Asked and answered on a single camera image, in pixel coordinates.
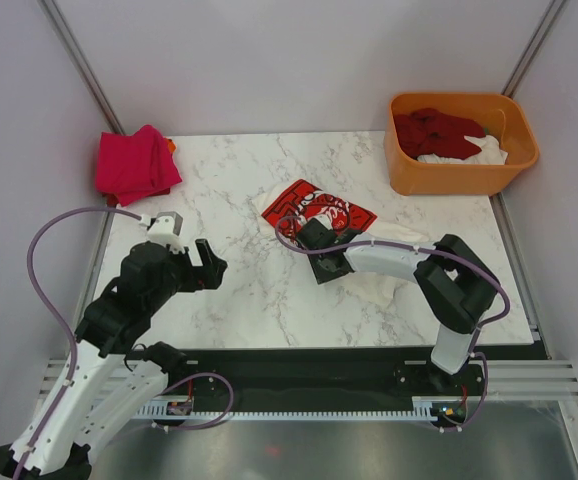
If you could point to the orange cloth under pink shirt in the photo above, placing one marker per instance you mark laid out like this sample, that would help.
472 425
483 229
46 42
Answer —
171 145

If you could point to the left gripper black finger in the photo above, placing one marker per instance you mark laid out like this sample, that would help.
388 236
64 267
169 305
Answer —
213 273
207 256

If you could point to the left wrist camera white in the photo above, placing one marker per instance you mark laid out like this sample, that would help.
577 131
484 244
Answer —
165 230

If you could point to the folded pink t-shirt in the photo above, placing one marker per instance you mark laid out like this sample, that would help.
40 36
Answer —
130 168

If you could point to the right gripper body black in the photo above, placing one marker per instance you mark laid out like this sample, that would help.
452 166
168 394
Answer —
321 272

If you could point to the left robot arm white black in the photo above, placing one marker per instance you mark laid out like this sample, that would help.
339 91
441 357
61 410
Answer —
70 429

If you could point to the dark red t-shirt in bin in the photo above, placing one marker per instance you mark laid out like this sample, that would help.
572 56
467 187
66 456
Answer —
428 131

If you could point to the aluminium rail frame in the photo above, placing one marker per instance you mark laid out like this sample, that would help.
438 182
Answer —
513 380

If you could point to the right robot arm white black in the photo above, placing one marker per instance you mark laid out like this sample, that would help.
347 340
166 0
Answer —
458 287

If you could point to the orange plastic bin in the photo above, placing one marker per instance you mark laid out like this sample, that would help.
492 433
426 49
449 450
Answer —
508 148

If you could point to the white slotted cable duct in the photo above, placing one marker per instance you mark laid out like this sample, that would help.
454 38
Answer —
414 409

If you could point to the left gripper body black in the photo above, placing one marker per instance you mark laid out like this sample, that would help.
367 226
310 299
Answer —
183 276

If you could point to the white t-shirt red print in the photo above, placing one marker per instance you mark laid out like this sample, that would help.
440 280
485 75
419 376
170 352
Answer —
305 200

